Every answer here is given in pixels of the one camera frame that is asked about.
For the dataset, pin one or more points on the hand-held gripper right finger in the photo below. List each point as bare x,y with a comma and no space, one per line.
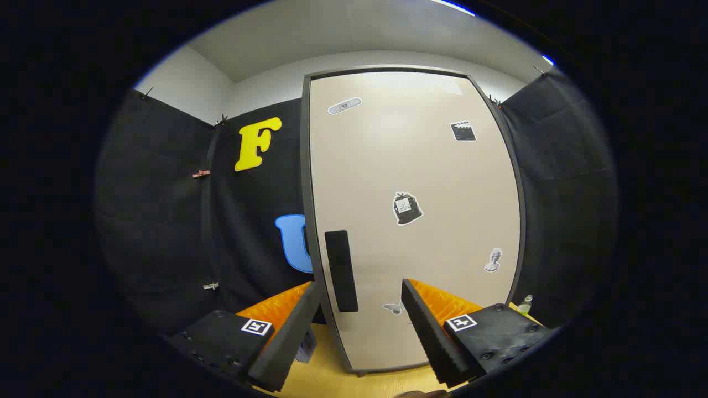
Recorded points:
431,337

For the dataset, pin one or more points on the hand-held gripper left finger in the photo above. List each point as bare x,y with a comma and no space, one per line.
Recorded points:
287,342

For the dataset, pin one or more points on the beige shoe cabinet door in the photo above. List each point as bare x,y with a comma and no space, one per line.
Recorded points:
415,166

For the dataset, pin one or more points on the grey shoe cabinet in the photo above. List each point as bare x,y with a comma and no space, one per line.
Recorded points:
305,166

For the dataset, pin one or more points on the blue book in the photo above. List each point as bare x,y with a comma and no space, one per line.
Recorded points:
307,345

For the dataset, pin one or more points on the green plastic bottle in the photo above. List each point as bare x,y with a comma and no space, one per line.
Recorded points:
524,305

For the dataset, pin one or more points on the black backdrop cloth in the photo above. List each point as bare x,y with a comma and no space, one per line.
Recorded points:
166,221

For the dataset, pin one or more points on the pink clothes peg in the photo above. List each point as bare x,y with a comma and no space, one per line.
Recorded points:
201,173

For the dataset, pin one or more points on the black clamp clip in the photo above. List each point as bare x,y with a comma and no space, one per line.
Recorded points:
146,93
495,101
221,119
539,69

